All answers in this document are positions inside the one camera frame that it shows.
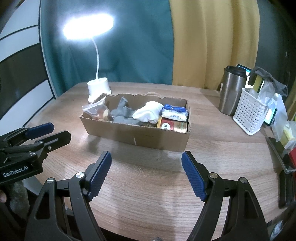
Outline clear bag of snacks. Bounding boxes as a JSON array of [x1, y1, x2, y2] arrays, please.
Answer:
[[82, 97, 110, 121]]

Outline yellow lid red jar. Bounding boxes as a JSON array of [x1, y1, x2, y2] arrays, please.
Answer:
[[157, 116, 188, 133]]

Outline teal curtain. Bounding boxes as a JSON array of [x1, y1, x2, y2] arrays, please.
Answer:
[[40, 1, 174, 96]]

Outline stainless steel tumbler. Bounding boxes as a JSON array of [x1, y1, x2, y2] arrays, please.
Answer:
[[218, 66, 247, 116]]

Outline blue tissue pack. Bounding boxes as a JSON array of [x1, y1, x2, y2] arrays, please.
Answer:
[[161, 104, 189, 122]]

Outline yellow curtain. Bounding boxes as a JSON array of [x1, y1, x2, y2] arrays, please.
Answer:
[[170, 1, 260, 90]]

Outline white desk lamp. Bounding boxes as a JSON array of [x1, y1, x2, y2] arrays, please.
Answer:
[[62, 13, 114, 103]]

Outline red box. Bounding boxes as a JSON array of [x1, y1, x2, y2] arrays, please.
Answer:
[[288, 148, 296, 169]]

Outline white socks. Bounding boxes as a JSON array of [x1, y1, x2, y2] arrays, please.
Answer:
[[132, 101, 164, 124]]

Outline grey gloves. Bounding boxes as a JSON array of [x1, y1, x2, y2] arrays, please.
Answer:
[[111, 97, 144, 126]]

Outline white perforated basket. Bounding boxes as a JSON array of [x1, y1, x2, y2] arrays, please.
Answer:
[[232, 88, 268, 136]]

